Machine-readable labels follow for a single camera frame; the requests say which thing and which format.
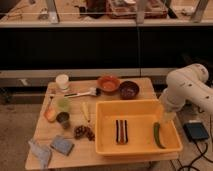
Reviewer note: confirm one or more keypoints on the dark brown bowl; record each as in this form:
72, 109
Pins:
128, 90

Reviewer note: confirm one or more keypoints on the orange bowl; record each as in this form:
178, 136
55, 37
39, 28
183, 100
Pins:
108, 83

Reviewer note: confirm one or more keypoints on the pale translucent gripper body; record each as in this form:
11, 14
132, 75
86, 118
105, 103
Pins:
168, 116

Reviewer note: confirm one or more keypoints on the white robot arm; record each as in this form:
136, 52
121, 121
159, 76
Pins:
186, 84

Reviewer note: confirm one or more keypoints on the white handled brush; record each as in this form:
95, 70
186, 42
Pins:
91, 92

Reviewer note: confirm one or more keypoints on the light green cup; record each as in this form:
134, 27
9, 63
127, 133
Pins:
63, 105

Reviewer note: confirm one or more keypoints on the green chili pepper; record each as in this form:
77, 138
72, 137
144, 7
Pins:
156, 132

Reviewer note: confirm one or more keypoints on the dark grape bunch toy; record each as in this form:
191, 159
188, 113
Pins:
81, 131

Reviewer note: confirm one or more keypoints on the black foot pedal box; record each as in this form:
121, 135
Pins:
195, 131

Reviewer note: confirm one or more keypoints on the grey blue crumpled cloth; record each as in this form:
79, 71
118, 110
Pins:
42, 153

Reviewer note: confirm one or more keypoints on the dark green cup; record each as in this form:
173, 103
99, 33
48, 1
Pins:
63, 118

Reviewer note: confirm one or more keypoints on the orange fruit slice toy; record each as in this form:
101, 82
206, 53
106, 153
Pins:
50, 114

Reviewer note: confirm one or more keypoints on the white cup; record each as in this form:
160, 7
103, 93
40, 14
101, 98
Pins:
62, 81

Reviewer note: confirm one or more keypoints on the blue sponge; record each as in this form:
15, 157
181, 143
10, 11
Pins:
62, 145

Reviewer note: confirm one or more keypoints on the yellow banana toy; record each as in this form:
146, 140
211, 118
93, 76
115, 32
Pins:
86, 111

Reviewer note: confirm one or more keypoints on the yellow plastic tray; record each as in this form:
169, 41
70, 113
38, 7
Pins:
140, 117

